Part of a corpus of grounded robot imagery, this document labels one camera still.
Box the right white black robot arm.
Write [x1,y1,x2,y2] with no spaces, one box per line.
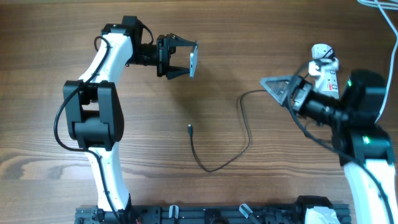
[260,70,397,223]

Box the white power strip cord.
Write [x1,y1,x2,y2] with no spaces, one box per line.
[371,0,398,124]

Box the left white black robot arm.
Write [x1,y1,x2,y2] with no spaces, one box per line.
[53,16,198,223]

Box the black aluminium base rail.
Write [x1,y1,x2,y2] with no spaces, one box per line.
[74,203,352,224]

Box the white power strip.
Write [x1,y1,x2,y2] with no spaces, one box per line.
[312,44,340,100]

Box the white cables top right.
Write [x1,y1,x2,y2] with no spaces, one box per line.
[356,0,398,11]

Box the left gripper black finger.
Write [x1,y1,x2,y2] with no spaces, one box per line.
[166,66,190,80]
[169,33,198,48]

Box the black usb charger cable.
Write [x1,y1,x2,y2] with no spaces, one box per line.
[187,48,336,173]

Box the blue smartphone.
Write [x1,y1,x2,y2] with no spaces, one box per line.
[189,42,198,78]

